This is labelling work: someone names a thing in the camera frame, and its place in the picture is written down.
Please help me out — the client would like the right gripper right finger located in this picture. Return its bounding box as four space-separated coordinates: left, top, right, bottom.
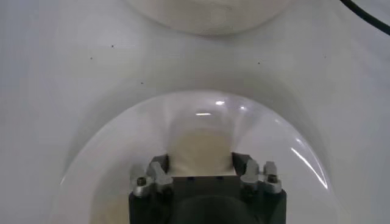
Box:
232 152 283 196

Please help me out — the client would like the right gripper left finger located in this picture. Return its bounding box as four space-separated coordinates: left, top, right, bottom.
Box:
130 153 175 199

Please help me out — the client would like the white round plate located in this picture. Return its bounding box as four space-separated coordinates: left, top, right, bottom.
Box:
50 89 342 224

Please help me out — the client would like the black cooker power cord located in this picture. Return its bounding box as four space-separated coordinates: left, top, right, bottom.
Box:
339 0 390 36

